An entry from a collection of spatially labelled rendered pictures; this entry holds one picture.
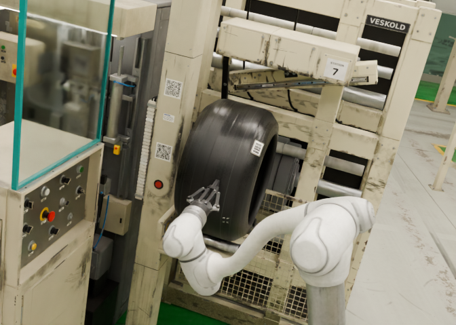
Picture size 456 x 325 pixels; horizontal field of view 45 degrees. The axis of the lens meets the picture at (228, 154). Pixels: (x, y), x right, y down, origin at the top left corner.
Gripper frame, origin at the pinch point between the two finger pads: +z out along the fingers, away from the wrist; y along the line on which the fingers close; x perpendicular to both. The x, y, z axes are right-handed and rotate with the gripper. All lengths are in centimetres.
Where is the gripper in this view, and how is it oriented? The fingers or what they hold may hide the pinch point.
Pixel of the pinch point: (214, 186)
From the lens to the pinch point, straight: 213.9
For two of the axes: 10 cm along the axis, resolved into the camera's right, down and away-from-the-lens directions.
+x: -1.4, 8.6, 4.9
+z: 3.1, -4.3, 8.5
